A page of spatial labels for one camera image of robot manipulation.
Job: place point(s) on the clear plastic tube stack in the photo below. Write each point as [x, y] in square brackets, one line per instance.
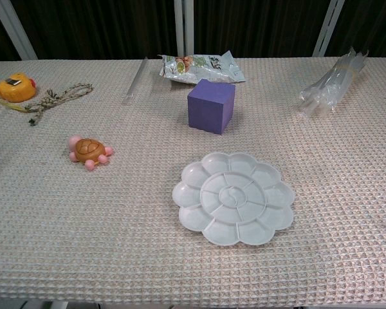
[334, 83]

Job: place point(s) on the black pleated curtain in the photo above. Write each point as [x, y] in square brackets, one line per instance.
[99, 29]

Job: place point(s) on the yellow tape measure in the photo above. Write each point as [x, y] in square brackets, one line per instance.
[16, 90]

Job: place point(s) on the small orange toy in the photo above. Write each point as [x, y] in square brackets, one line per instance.
[88, 150]

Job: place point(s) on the white flower paint palette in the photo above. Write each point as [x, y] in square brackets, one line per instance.
[233, 196]

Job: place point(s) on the white frame post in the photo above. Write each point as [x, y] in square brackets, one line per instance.
[328, 29]
[14, 30]
[184, 29]

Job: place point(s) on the purple foam cube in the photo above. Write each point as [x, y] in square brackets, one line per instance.
[207, 109]

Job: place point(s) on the silver snack bag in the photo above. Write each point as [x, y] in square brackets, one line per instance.
[209, 69]

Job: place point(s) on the beige waffle table cloth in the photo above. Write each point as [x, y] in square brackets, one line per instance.
[115, 231]

